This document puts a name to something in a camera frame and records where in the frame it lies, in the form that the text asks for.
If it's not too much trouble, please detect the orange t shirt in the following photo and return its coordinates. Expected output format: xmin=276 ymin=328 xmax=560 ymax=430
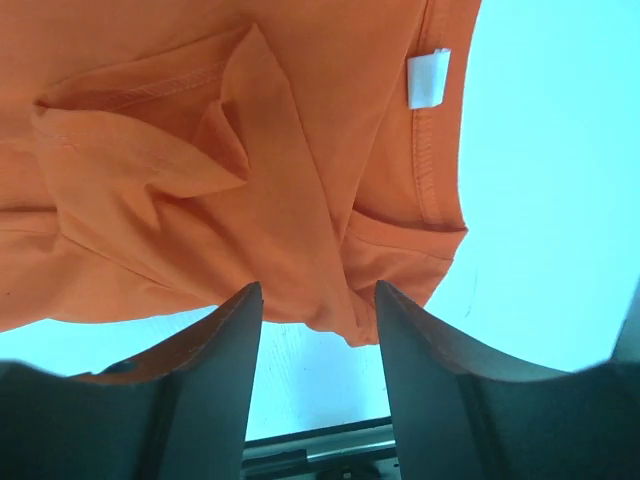
xmin=1 ymin=1 xmax=480 ymax=346

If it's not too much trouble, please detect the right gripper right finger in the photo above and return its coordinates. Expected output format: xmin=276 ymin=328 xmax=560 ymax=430
xmin=375 ymin=281 xmax=639 ymax=479

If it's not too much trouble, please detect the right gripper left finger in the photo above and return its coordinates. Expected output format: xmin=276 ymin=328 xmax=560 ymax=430
xmin=1 ymin=283 xmax=263 ymax=479

